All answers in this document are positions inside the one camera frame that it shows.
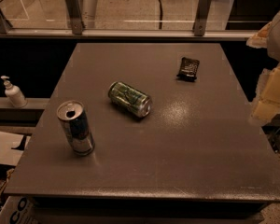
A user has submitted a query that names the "white cardboard box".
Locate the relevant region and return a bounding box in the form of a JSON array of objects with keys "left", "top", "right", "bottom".
[{"left": 0, "top": 196, "right": 39, "bottom": 224}]

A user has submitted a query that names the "white pump soap bottle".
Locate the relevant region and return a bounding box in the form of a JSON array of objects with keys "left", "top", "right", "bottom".
[{"left": 1, "top": 76, "right": 27, "bottom": 108}]

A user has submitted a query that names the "middle metal railing post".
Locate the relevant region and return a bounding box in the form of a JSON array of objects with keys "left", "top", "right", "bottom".
[{"left": 65, "top": 0, "right": 84, "bottom": 35}]

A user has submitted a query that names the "black snack packet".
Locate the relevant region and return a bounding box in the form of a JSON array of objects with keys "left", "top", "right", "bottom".
[{"left": 176, "top": 57, "right": 200, "bottom": 82}]

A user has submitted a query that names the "white paper sheet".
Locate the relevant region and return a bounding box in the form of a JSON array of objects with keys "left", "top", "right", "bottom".
[{"left": 0, "top": 132, "right": 30, "bottom": 166}]

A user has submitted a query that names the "right metal railing post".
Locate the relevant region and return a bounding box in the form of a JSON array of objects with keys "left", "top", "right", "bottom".
[{"left": 193, "top": 0, "right": 212, "bottom": 36}]

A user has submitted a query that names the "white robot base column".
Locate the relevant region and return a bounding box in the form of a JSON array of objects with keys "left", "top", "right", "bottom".
[{"left": 55, "top": 0, "right": 99, "bottom": 29}]

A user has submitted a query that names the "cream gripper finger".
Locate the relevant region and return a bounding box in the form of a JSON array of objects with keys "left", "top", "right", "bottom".
[
  {"left": 248, "top": 63, "right": 280, "bottom": 126},
  {"left": 246, "top": 22, "right": 272, "bottom": 49}
]

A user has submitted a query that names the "blue silver energy drink can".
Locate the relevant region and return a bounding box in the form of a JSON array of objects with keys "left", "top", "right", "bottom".
[{"left": 57, "top": 100, "right": 95, "bottom": 156}]

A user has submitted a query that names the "green soda can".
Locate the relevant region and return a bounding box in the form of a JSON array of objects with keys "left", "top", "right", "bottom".
[{"left": 108, "top": 81, "right": 152, "bottom": 119}]

